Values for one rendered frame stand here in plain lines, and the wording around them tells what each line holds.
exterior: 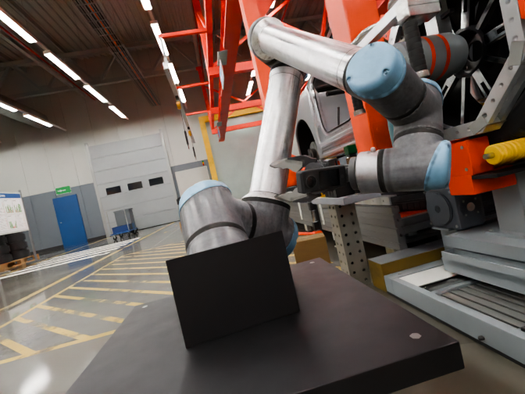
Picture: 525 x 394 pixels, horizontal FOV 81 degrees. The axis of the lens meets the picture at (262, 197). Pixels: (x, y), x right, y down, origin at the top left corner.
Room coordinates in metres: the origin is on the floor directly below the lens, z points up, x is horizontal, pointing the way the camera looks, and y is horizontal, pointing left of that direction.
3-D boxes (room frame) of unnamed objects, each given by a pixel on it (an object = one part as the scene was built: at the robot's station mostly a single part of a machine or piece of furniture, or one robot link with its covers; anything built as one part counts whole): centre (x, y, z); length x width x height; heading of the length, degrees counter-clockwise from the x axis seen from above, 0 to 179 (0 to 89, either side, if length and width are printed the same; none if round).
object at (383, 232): (2.75, -0.83, 0.14); 2.47 x 0.85 x 0.27; 9
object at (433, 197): (1.29, -0.90, 0.26); 0.42 x 0.18 x 0.35; 99
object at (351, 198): (1.49, -0.37, 0.44); 0.43 x 0.17 x 0.03; 9
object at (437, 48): (0.99, -0.60, 0.85); 0.21 x 0.14 x 0.14; 99
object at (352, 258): (1.52, -0.37, 0.21); 0.10 x 0.10 x 0.42; 9
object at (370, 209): (2.70, -0.45, 0.28); 2.47 x 0.09 x 0.22; 9
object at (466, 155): (1.01, -0.71, 0.48); 0.16 x 0.12 x 0.17; 99
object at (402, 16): (0.80, -0.50, 0.93); 0.09 x 0.05 x 0.05; 99
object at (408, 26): (0.80, -0.47, 0.83); 0.04 x 0.04 x 0.16
